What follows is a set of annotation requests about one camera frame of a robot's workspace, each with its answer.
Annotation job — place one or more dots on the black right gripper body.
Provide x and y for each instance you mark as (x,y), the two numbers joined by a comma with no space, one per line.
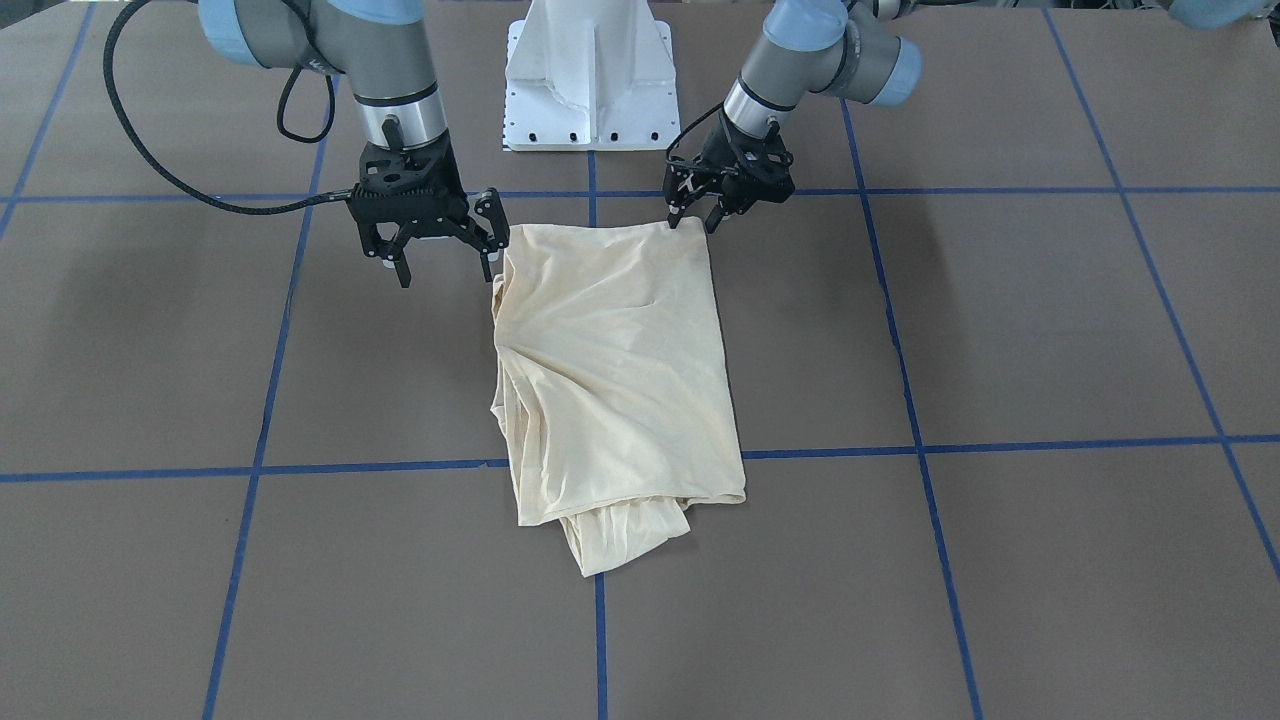
(486,212)

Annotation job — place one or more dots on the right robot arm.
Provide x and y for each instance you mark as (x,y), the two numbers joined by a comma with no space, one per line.
(381,47)

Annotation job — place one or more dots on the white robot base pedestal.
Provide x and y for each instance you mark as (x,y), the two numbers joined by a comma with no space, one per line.
(590,76)

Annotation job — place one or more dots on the cream long-sleeve graphic shirt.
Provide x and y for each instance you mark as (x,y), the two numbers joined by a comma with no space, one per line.
(612,391)

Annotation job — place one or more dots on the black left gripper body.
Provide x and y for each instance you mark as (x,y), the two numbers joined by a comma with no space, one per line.
(716,171)

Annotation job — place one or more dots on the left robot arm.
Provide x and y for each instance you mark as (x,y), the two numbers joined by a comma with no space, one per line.
(830,50)

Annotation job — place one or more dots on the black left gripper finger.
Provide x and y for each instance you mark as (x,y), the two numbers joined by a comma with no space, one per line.
(677,210)
(715,217)

